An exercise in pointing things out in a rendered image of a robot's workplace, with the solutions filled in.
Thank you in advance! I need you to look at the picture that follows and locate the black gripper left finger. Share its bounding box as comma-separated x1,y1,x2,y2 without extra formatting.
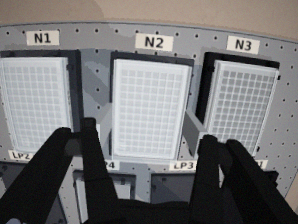
0,103,128,224

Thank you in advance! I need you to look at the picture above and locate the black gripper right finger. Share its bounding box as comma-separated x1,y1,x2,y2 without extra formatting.
182,109,298,224

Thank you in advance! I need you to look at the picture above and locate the white label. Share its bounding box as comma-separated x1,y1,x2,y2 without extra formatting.
8,150,33,161
169,160,197,170
255,159,268,169
105,159,120,170
26,31,60,46
135,33,173,52
226,36,260,54

